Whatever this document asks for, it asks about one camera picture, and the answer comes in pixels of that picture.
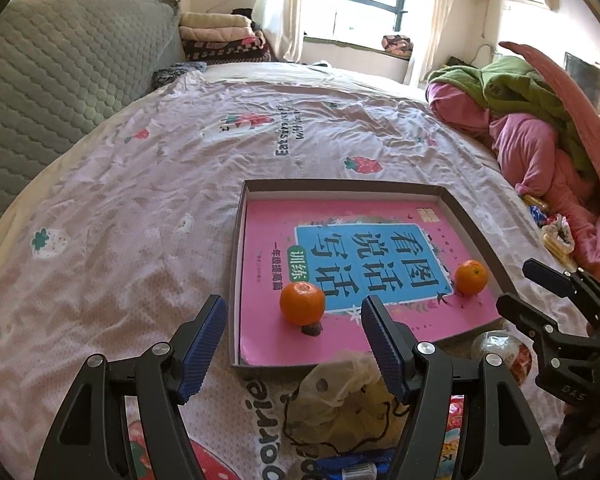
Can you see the large orange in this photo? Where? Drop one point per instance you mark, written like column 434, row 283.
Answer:
column 302, row 304

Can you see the green blanket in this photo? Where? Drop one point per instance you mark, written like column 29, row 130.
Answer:
column 515, row 90

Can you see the yellow-white snack packet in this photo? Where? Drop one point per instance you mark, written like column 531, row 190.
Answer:
column 559, row 237

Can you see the small orange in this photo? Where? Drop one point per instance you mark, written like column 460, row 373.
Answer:
column 471, row 277

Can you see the dark framed screen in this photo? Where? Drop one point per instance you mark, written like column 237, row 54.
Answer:
column 592, row 87

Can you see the pink workbook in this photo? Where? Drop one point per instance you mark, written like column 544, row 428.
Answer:
column 270, row 270

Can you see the white curtain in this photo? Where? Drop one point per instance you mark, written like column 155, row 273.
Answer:
column 282, row 5
column 440, row 15

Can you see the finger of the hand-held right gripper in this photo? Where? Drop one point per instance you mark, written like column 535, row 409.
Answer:
column 547, row 276
column 522, row 312

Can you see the pink folded blanket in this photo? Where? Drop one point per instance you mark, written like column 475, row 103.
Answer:
column 220, row 33

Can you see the floral cushion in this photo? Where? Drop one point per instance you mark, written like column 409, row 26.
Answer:
column 397, row 44

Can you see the blue snack packet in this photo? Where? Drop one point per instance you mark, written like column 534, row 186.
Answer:
column 340, row 469

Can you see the cream folded blanket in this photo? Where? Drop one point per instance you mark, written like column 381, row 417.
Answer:
column 212, row 20

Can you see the grey cardboard box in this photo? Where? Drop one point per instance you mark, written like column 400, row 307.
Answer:
column 340, row 188

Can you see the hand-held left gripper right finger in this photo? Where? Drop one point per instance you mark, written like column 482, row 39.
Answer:
column 382, row 345

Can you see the dark cloth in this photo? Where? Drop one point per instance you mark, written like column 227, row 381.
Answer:
column 175, row 73

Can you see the small orange-blue snack packet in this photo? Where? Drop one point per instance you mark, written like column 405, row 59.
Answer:
column 536, row 207

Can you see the red plastic-wrapped package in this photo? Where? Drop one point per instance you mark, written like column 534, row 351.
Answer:
column 500, row 352

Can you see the dark patterned folded blanket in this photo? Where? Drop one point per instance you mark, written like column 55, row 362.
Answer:
column 225, row 50

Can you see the egg-shaped toy package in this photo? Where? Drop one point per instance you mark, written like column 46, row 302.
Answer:
column 456, row 435

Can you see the pink pillow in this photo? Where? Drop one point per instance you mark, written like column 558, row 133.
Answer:
column 575, row 105

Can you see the grey quilted headboard cover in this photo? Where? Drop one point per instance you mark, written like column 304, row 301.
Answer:
column 55, row 85

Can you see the pink quilt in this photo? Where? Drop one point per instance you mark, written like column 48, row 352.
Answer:
column 530, row 155

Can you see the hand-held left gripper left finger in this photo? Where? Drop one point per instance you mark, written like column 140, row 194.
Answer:
column 205, row 350

